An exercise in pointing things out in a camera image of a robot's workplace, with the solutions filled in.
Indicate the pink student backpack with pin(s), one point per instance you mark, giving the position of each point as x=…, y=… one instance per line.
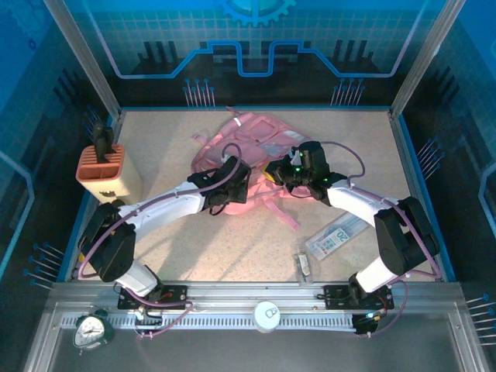
x=252, y=128

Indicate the blue white calendar card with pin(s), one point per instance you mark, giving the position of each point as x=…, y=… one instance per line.
x=333, y=238

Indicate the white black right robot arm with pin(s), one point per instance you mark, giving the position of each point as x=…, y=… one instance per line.
x=356, y=205

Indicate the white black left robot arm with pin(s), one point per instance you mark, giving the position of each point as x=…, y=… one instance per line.
x=170, y=209

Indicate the aluminium front beam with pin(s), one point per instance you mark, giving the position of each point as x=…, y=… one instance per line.
x=252, y=292

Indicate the beige orange knife block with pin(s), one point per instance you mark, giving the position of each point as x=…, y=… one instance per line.
x=116, y=182

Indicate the silver tin can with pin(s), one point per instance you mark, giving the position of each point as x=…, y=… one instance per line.
x=267, y=315

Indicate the circuit board with green light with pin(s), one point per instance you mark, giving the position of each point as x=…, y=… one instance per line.
x=145, y=315
x=368, y=317

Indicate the yellow plastic object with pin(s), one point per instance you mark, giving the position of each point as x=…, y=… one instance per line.
x=83, y=257

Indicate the green alarm clock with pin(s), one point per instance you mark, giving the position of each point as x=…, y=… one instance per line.
x=93, y=331

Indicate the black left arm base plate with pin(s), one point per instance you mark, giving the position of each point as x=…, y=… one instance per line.
x=176, y=296

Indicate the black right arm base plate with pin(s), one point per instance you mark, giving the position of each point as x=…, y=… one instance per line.
x=335, y=296

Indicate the aluminium frame post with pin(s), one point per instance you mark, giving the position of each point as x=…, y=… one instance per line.
x=84, y=58
x=426, y=58

